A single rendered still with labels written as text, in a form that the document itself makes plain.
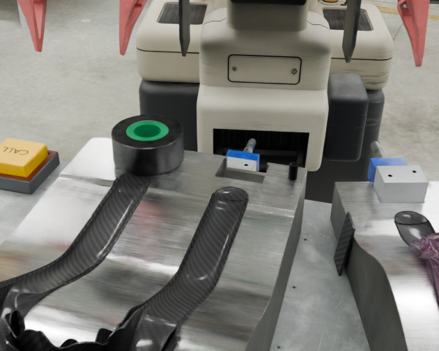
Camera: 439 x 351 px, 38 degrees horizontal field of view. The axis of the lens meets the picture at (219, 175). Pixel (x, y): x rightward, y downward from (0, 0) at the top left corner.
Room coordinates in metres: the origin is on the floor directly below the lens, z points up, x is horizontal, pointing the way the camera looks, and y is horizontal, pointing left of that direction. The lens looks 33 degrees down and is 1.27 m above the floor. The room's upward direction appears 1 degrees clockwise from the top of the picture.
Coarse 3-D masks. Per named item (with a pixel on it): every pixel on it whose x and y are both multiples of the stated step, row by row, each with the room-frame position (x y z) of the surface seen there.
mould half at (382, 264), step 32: (352, 192) 0.61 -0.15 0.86; (384, 224) 0.55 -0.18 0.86; (352, 256) 0.52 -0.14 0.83; (384, 256) 0.46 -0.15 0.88; (416, 256) 0.46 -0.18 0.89; (352, 288) 0.51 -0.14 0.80; (384, 288) 0.42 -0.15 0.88; (416, 288) 0.41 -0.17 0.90; (384, 320) 0.41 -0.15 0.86; (416, 320) 0.38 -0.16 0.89
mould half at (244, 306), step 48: (96, 144) 0.65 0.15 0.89; (48, 192) 0.56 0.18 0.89; (96, 192) 0.56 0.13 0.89; (192, 192) 0.56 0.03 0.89; (288, 192) 0.56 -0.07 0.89; (48, 240) 0.48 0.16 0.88; (144, 240) 0.48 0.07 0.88; (240, 240) 0.48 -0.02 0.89; (288, 240) 0.49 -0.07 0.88; (96, 288) 0.38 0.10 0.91; (144, 288) 0.40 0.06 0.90; (240, 288) 0.42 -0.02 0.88; (48, 336) 0.31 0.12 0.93; (192, 336) 0.31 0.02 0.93; (240, 336) 0.32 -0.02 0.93
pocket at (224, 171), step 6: (222, 162) 0.62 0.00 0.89; (222, 168) 0.62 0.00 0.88; (228, 168) 0.63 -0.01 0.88; (234, 168) 0.63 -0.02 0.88; (216, 174) 0.59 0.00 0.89; (222, 174) 0.62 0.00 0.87; (228, 174) 0.62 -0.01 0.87; (234, 174) 0.62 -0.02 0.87; (240, 174) 0.62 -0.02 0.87; (246, 174) 0.62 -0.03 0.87; (252, 174) 0.62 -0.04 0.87; (258, 174) 0.62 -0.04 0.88; (264, 174) 0.62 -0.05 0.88; (246, 180) 0.62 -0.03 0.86; (252, 180) 0.62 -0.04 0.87; (258, 180) 0.62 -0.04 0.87
